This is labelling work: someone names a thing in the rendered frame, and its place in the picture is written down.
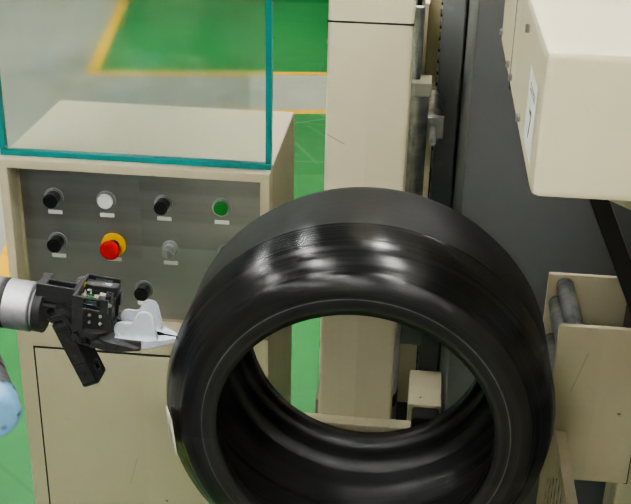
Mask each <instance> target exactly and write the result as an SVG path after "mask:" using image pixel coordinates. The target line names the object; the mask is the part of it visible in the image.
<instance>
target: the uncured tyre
mask: <svg viewBox="0 0 631 504"><path fill-rule="evenodd" d="M335 315H359V316H369V317H376V318H381V319H385V320H389V321H393V322H397V323H400V324H403V325H405V326H408V327H410V328H413V329H415V330H417V331H419V332H422V333H423V334H425V335H427V336H429V337H431V338H432V339H434V340H436V341H437V342H439V343H440V344H442V345H443V346H444V347H446V348H447V349H448V350H450V351H451V352H452V353H453V354H454V355H455V356H456V357H458V358H459V359H460V360H461V361H462V362H463V364H464V365H465V366H466V367H467V368H468V369H469V370H470V372H471V373H472V374H473V376H474V377H475V380H474V381H473V383H472V384H471V386H470V387H469V388H468V390H467V391H466V392H465V393H464V395H463V396H462V397H461V398H460V399H459V400H458V401H457V402H456V403H454V404H453V405H452V406H451V407H450V408H448V409H447V410H445V411H444V412H443V413H441V414H439V415H438V416H436V417H434V418H432V419H430V420H428V421H426V422H424V423H421V424H419V425H416V426H413V427H409V428H406V429H401V430H396V431H389V432H358V431H351V430H346V429H341V428H338V427H334V426H331V425H328V424H325V423H323V422H320V421H318V420H316V419H314V418H312V417H310V416H308V415H306V414H305V413H303V412H302V411H300V410H299V409H297V408H296V407H294V406H293V405H292V404H290V403H289V402H288V401H287V400H286V399H285V398H284V397H283V396H281V394H280V393H279V392H278V391H277V390H276V389H275V388H274V387H273V385H272V384H271V383H270V382H269V380H268V379H267V377H266V376H265V374H264V372H263V371H262V369H261V367H260V365H259V362H258V360H257V358H256V355H255V352H254V348H253V347H254V346H255V345H257V344H258V343H259V342H261V341H262V340H263V339H265V338H266V337H268V336H270V335H271V334H273V333H275V332H277V331H279V330H281V329H283V328H285V327H288V326H290V325H293V324H296V323H299V322H302V321H305V320H309V319H314V318H319V317H325V316H335ZM166 397H167V407H168V410H169V413H170V416H171V419H172V425H173V431H174V437H175V443H176V449H177V453H178V456H179V458H180V460H181V463H182V465H183V467H184V468H185V470H186V472H187V474H188V476H189V477H190V479H191V480H192V482H193V484H194V485H195V486H196V488H197V489H198V491H199V492H200V493H201V494H202V496H203V497H204V498H205V499H206V500H207V502H208V503H209V504H522V503H523V501H524V500H525V499H526V497H527V496H528V494H529V493H530V491H531V490H532V488H533V486H534V484H535V483H536V481H537V479H538V477H539V474H540V472H541V470H542V467H543V465H544V462H545V459H546V456H547V453H548V451H549V447H550V444H551V440H552V436H553V431H554V424H555V413H556V400H555V389H554V382H553V376H552V370H551V364H550V358H549V352H548V346H547V340H546V334H545V328H544V323H543V318H542V314H541V311H540V308H539V305H538V302H537V300H536V297H535V295H534V293H533V290H532V288H531V286H530V284H529V283H528V281H527V279H526V277H525V276H524V274H523V273H522V271H521V270H520V268H519V267H518V265H517V264H516V263H515V261H514V260H513V259H512V258H511V256H510V255H509V254H508V253H507V252H506V251H505V250H504V248H503V247H502V246H501V245H500V244H499V243H498V242H497V241H495V240H494V239H493V238H492V237H491V236H490V235H489V234H488V233H487V232H486V231H484V230H483V229H482V228H481V227H480V226H478V225H477V224H476V223H474V222H473V221H471V220H470V219H468V218H467V217H465V216H464V215H462V214H460V213H459V212H457V211H455V210H453V209H451V208H449V207H447V206H445V205H443V204H441V203H439V202H436V201H434V200H431V199H428V198H426V197H423V196H420V195H416V194H413V193H409V192H404V191H400V190H394V189H387V188H378V187H345V188H336V189H329V190H324V191H319V192H315V193H311V194H308V195H304V196H301V197H298V198H296V199H293V200H291V201H288V202H286V203H284V204H282V205H280V206H278V207H276V208H274V209H272V210H270V211H268V212H267V213H265V214H263V215H261V216H260V217H258V218H257V219H255V220H254V221H252V222H251V223H249V224H248V225H247V226H245V227H244V228H243V229H242V230H241V231H239V232H238V233H237V234H236V235H235V236H234V237H233V238H232V239H231V240H230V241H229V242H228V243H227V244H226V245H225V246H224V247H223V248H222V250H221V251H220V252H219V253H218V255H217V256H216V257H215V259H214V260H213V262H212V263H211V265H210V266H209V268H208V269H207V271H206V273H205V275H204V277H203V279H202V281H201V283H200V285H199V288H198V290H197V292H196V294H195V296H194V299H193V301H192V303H191V305H190V307H189V310H188V312H187V314H186V316H185V318H184V321H183V323H182V325H181V327H180V329H179V332H178V334H177V336H176V339H175V342H174V344H173V348H172V351H171V355H170V359H169V364H168V370H167V380H166Z"/></svg>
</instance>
